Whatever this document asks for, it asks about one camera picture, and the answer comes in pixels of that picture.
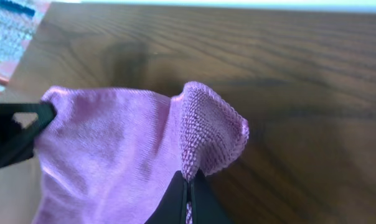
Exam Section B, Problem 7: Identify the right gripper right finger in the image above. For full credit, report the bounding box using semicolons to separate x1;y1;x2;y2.
189;170;233;224

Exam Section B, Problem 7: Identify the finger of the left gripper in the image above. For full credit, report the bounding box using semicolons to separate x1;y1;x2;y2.
0;103;56;169

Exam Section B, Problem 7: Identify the purple microfiber cloth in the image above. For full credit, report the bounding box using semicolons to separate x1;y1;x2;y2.
34;82;249;224

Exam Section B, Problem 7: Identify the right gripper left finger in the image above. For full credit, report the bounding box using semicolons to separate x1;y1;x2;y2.
145;171;187;224

